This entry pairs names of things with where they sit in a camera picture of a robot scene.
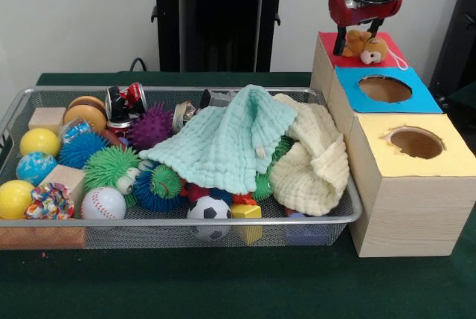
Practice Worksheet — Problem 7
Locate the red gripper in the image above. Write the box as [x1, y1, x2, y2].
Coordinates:
[328, 0, 405, 56]

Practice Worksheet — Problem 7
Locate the brown plush monkey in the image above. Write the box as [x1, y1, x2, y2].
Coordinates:
[341, 29, 408, 71]

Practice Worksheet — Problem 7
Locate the cream waffle cloth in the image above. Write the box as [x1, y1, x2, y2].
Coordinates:
[269, 92, 350, 218]

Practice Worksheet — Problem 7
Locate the mint green waffle cloth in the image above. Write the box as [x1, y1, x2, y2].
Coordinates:
[138, 83, 299, 194]

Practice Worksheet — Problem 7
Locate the wooden box with three holes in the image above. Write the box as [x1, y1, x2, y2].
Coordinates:
[309, 30, 476, 260]

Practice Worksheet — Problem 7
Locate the black chair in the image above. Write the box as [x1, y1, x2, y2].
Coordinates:
[429, 0, 476, 134]

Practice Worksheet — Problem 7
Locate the black and white soccer ball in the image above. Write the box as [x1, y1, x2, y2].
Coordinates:
[187, 195, 234, 242]

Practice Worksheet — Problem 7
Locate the green spiky toy with eyes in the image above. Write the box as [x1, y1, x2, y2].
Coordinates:
[83, 144, 142, 208]

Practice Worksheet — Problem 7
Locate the toy hamburger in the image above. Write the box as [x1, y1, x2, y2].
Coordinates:
[62, 95, 109, 135]

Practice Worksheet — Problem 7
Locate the dark green table cloth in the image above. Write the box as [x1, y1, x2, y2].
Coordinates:
[0, 71, 476, 319]

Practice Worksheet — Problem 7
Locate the blue spiky ball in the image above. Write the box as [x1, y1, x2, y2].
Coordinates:
[58, 131, 111, 170]

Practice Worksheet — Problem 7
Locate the white baseball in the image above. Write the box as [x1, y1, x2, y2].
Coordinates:
[80, 187, 127, 221]

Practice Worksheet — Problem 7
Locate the yellow ball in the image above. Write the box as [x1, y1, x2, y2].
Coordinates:
[19, 127, 62, 158]
[0, 179, 36, 220]

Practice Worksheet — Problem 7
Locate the blue globe ball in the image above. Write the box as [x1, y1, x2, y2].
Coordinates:
[16, 151, 59, 187]

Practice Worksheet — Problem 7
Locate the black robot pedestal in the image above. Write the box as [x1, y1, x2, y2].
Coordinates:
[143, 0, 300, 73]

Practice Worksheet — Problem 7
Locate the wire mesh bin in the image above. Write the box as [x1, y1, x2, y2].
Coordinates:
[0, 86, 364, 251]

